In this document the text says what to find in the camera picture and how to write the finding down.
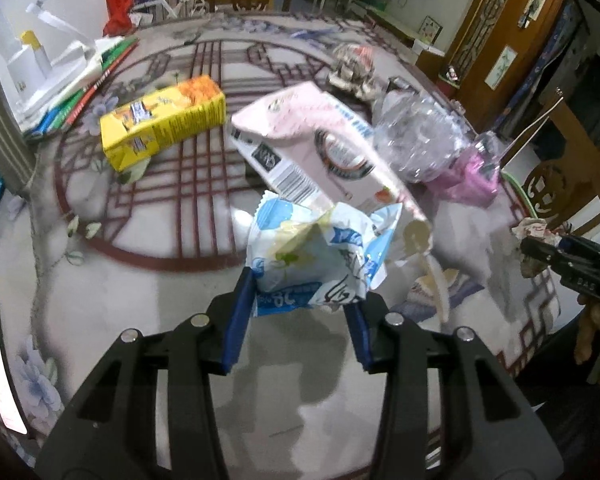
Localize crumpled newspaper ball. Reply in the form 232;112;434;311
327;42;381;101

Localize paper scrap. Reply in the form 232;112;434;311
511;217;556;278

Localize white desk lamp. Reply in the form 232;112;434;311
0;0;123;116

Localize white smartphone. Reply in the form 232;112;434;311
0;297;28;436

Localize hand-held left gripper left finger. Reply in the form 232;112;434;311
34;266;257;480

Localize pink milk carton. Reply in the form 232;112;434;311
230;81;433;256

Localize clear plastic bottle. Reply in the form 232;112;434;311
372;91;473;183

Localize grey stack of paper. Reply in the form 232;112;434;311
0;62;38;193

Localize person's right hand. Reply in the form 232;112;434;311
575;302;600;387

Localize carved wooden chair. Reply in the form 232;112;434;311
522;95;600;236

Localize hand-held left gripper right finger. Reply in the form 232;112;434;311
344;292;565;480

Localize carved wooden partition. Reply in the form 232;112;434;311
442;0;526;91

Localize patterned picture frame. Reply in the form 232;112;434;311
417;15;443;43

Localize yellow cardboard box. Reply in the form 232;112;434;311
99;75;227;172

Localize white sticks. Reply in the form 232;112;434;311
500;95;566;161

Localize blue white snack wrapper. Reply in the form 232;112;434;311
247;192;403;317

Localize pink plastic bag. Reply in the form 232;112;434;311
425;132;503;206

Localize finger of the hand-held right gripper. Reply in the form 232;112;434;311
520;236;578;277

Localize framed wall picture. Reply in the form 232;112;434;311
485;45;518;88

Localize low television cabinet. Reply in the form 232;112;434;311
352;0;421;46

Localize stack of green red books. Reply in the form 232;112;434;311
22;37;140;138

